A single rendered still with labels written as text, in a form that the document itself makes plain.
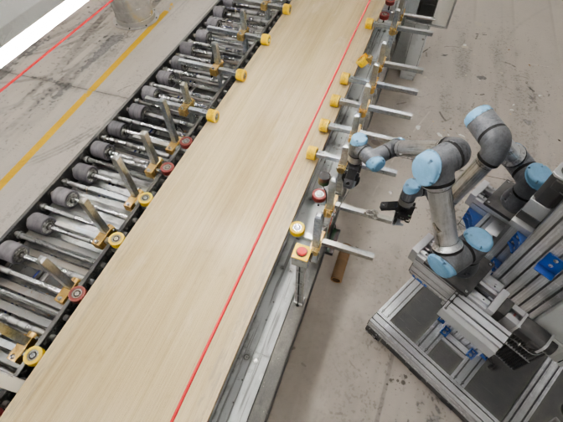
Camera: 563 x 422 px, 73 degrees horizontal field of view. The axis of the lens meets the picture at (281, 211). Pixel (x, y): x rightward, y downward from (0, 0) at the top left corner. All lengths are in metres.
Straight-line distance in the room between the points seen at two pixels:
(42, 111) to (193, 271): 3.18
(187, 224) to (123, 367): 0.73
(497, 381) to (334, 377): 0.93
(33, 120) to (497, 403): 4.53
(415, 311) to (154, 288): 1.61
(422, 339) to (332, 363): 0.59
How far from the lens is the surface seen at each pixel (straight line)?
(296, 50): 3.18
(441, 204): 1.52
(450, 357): 2.64
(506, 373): 2.74
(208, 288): 1.89
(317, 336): 2.72
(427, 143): 1.66
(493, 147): 1.71
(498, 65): 5.16
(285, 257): 2.24
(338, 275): 2.81
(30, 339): 2.16
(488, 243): 1.73
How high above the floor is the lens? 2.59
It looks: 55 degrees down
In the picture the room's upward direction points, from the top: 2 degrees counter-clockwise
